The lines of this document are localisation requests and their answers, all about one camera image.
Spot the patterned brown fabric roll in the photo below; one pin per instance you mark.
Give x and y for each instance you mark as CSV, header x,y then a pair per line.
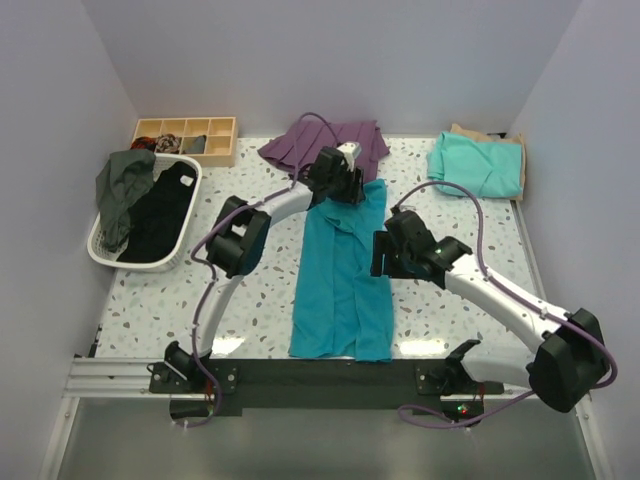
x,y
168,143

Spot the aluminium frame rail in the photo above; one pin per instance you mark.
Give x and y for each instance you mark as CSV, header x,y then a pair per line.
x,y
108,378

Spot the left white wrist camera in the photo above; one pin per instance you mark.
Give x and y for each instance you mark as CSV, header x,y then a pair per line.
x,y
351,152

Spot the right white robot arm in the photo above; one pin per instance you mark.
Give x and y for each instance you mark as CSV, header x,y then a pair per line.
x,y
564,356

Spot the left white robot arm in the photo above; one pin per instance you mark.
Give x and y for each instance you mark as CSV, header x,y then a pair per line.
x,y
234,247

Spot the dark green garment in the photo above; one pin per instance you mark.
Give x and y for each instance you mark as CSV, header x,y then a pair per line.
x,y
125,178

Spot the purple pleated skirt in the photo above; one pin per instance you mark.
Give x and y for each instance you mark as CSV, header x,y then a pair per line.
x,y
301,144

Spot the tan folded cloth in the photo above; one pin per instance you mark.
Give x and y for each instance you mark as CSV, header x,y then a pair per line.
x,y
503,161

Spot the white laundry basket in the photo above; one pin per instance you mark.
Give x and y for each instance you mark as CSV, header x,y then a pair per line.
x,y
95,242

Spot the red black fabric roll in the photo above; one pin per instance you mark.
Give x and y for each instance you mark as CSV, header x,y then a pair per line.
x,y
144,142

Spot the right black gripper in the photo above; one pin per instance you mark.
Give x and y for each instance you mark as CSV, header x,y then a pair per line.
x,y
381,243

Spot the black garment in basket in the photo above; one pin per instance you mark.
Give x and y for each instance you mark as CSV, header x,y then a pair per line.
x,y
158,216

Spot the teal t shirt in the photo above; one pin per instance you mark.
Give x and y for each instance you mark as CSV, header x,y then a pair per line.
x,y
340,309

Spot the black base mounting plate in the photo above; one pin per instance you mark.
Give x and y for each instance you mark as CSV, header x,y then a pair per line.
x,y
345,384

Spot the dark grey fabric roll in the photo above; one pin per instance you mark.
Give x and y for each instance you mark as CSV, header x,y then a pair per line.
x,y
194,145

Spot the mint green folded shirt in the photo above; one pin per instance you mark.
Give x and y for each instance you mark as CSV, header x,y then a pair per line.
x,y
450,161

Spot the wooden compartment organizer box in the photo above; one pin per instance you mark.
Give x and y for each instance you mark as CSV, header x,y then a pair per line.
x,y
211,141

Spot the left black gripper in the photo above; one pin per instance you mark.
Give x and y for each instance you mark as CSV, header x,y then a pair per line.
x,y
354,193

